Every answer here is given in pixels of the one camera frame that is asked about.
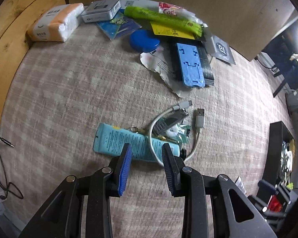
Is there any red fabric pouch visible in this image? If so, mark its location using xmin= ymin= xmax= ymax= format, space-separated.
xmin=267 ymin=195 xmax=283 ymax=212

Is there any red coffee creamer sachet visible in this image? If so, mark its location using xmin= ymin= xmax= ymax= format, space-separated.
xmin=158 ymin=2 xmax=188 ymax=16

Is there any white QR code paper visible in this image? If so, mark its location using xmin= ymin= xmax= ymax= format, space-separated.
xmin=120 ymin=0 xmax=159 ymax=11

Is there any black stand leg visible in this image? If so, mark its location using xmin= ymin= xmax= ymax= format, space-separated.
xmin=273 ymin=79 xmax=287 ymax=98

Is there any blue round lid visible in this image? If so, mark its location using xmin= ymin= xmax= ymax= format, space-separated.
xmin=129 ymin=29 xmax=160 ymax=53

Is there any white USB cable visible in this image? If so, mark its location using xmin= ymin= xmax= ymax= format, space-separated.
xmin=147 ymin=100 xmax=206 ymax=167

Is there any grey phone card box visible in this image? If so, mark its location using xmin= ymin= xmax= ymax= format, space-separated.
xmin=81 ymin=0 xmax=121 ymax=23

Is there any green snack packet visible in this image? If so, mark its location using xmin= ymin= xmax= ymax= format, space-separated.
xmin=124 ymin=6 xmax=203 ymax=37

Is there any light blue cream tube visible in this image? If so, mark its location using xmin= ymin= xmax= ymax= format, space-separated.
xmin=93 ymin=122 xmax=181 ymax=163

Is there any blue phone stand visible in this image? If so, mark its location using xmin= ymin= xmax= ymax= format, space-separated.
xmin=176 ymin=43 xmax=205 ymax=88

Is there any grey sachet with logo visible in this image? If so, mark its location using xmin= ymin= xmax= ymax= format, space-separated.
xmin=204 ymin=35 xmax=236 ymax=64

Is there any pine wood board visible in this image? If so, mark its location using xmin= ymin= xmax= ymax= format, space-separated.
xmin=0 ymin=0 xmax=65 ymax=122

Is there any orange white tissue pack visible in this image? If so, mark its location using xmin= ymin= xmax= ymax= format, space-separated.
xmin=27 ymin=3 xmax=84 ymax=42

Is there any black storage box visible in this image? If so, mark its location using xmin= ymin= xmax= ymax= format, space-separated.
xmin=262 ymin=121 xmax=293 ymax=185

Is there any yellow label packet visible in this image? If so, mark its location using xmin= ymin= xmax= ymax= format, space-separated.
xmin=150 ymin=21 xmax=195 ymax=40

